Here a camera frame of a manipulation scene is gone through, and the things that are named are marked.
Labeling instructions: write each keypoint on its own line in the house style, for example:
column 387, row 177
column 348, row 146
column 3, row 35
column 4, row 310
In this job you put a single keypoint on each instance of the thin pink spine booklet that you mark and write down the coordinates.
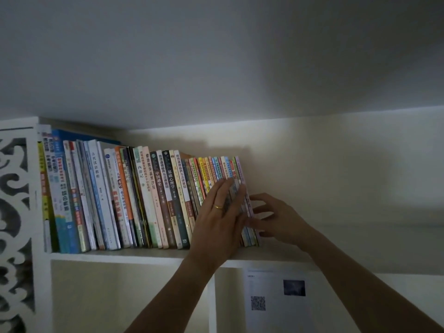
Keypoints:
column 242, row 171

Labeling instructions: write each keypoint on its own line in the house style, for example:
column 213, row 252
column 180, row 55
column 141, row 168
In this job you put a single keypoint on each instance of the person's right forearm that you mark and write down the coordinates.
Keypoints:
column 357, row 287

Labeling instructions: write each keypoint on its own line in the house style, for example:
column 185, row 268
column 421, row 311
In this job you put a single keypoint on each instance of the person's left forearm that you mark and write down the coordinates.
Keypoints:
column 173, row 298

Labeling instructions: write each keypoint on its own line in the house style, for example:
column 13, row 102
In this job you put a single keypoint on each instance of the white carved side panel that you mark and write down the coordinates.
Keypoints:
column 17, row 221

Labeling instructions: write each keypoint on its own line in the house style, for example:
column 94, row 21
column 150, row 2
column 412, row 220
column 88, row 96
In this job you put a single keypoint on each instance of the person's left fingers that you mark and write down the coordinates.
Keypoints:
column 222, row 195

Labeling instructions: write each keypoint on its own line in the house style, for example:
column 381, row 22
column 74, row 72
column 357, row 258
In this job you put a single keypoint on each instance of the row of upright books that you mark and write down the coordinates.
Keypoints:
column 114, row 197

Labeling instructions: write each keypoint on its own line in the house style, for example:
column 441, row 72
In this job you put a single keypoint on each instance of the white printed paper sheet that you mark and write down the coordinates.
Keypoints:
column 277, row 308

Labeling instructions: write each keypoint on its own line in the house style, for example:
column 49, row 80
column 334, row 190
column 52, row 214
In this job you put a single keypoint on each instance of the person's left hand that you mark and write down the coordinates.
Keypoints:
column 215, row 235

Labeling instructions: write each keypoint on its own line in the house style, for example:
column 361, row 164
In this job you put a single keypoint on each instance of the white wooden bookshelf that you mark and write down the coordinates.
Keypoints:
column 347, row 253

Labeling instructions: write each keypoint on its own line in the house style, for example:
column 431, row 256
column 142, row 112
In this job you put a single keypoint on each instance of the person's right hand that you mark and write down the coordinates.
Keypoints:
column 288, row 225

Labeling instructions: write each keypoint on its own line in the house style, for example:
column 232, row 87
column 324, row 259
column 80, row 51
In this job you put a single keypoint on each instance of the person's right thumb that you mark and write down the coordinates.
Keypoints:
column 261, row 226

